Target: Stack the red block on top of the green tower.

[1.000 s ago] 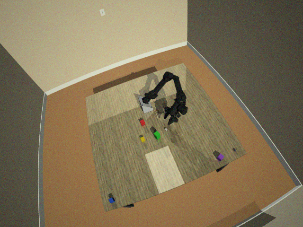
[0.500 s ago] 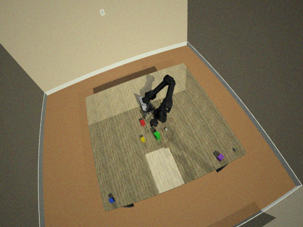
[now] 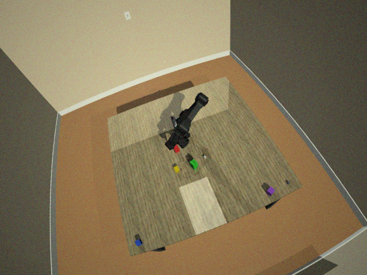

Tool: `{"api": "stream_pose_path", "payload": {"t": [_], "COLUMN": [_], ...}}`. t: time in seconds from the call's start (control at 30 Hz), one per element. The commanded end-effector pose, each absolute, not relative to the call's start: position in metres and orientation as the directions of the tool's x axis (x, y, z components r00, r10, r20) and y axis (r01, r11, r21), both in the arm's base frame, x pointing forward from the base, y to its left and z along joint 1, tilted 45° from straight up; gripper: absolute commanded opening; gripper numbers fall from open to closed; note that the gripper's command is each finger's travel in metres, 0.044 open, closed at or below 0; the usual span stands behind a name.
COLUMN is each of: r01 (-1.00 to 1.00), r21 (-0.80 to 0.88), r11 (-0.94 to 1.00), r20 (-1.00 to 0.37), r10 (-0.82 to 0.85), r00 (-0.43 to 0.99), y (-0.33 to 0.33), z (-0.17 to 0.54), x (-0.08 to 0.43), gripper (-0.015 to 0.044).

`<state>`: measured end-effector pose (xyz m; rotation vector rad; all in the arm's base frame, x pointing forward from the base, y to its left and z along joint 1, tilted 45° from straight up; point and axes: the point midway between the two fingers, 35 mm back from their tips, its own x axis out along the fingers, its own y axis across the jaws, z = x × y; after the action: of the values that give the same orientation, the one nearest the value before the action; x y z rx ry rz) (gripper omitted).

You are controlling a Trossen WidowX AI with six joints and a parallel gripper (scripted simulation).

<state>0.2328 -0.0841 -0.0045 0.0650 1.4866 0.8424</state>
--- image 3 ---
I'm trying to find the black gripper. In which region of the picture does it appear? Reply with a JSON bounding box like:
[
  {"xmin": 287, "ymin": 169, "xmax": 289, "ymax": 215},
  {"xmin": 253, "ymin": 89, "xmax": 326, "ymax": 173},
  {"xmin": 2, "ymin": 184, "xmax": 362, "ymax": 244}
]
[{"xmin": 165, "ymin": 133, "xmax": 190, "ymax": 150}]

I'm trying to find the red block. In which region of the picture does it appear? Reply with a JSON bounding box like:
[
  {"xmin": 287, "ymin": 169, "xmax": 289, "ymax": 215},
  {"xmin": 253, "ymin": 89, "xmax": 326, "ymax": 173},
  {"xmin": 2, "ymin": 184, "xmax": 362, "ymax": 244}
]
[{"xmin": 173, "ymin": 145, "xmax": 180, "ymax": 153}]

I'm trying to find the small blue block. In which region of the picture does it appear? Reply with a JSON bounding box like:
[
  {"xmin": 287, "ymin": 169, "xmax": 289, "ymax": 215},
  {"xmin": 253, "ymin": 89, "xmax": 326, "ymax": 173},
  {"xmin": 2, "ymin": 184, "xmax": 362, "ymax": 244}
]
[{"xmin": 135, "ymin": 239, "xmax": 143, "ymax": 246}]

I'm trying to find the purple cube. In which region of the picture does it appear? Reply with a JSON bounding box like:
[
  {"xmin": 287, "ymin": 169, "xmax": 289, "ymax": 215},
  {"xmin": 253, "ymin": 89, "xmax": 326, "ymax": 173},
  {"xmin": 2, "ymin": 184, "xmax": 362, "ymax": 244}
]
[{"xmin": 266, "ymin": 187, "xmax": 275, "ymax": 196}]

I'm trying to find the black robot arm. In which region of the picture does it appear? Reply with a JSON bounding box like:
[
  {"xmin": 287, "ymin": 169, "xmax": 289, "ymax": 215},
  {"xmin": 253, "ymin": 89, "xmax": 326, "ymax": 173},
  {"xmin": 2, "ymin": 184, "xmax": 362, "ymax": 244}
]
[{"xmin": 167, "ymin": 92, "xmax": 209, "ymax": 148}]

